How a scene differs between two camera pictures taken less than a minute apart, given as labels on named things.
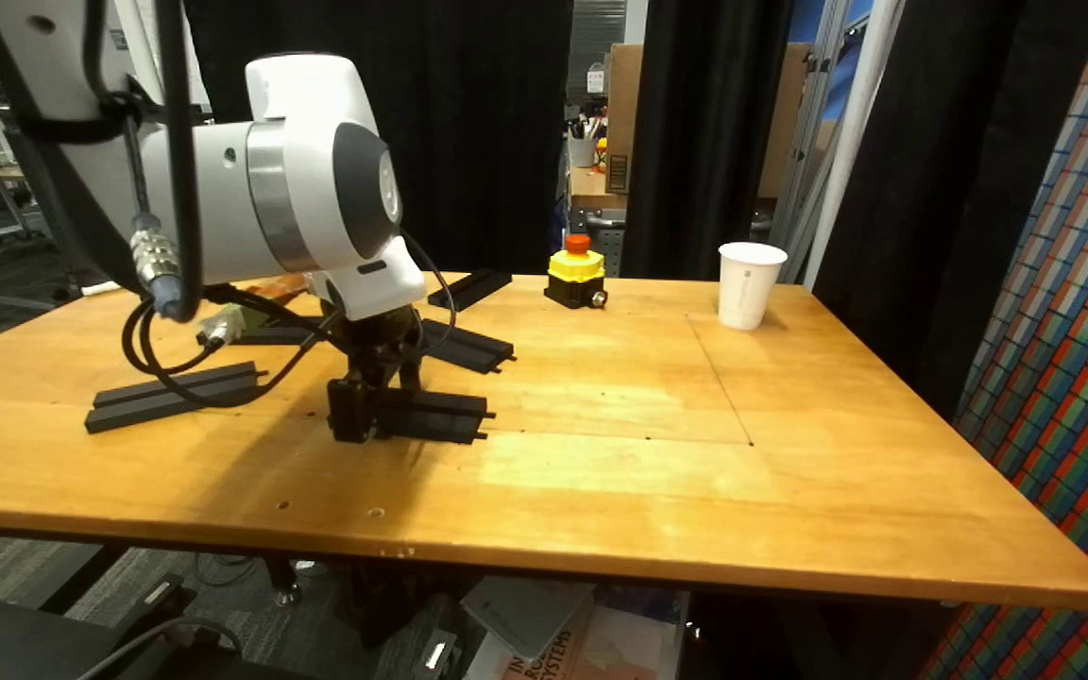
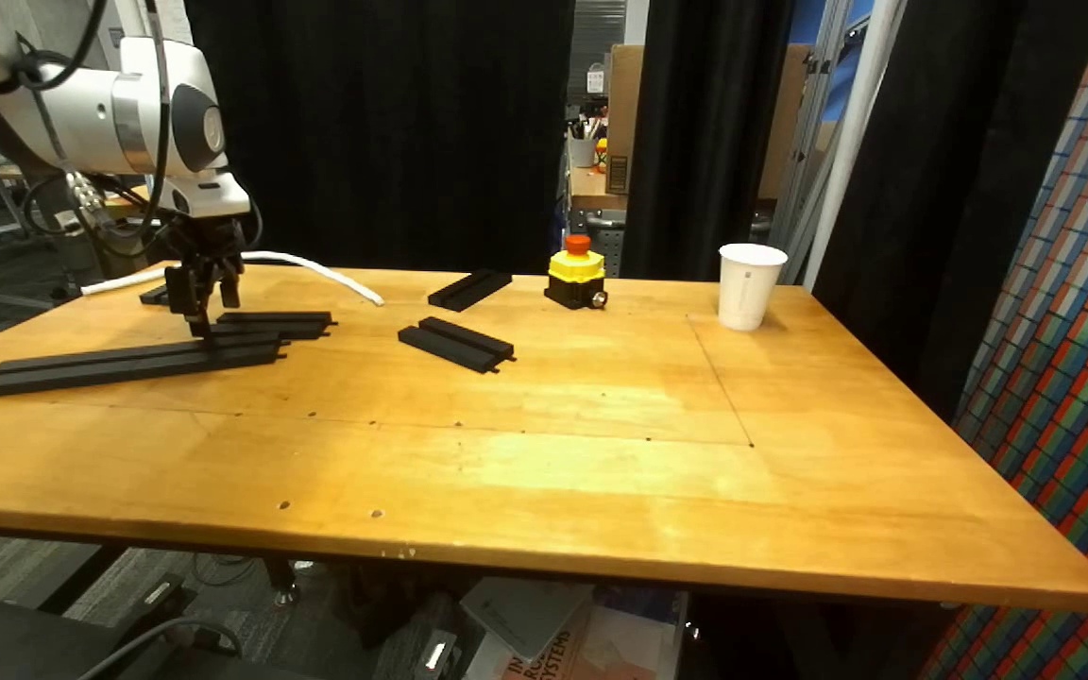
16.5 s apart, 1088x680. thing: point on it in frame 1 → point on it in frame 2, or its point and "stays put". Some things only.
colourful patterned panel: x=1056 y=379 stays put
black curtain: x=465 y=93 stays put
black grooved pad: x=426 y=416 → x=268 y=329
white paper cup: x=750 y=285 stays put
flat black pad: x=469 y=287 stays put
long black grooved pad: x=170 y=398 → x=139 y=364
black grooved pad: x=465 y=345 stays put
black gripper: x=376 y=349 → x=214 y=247
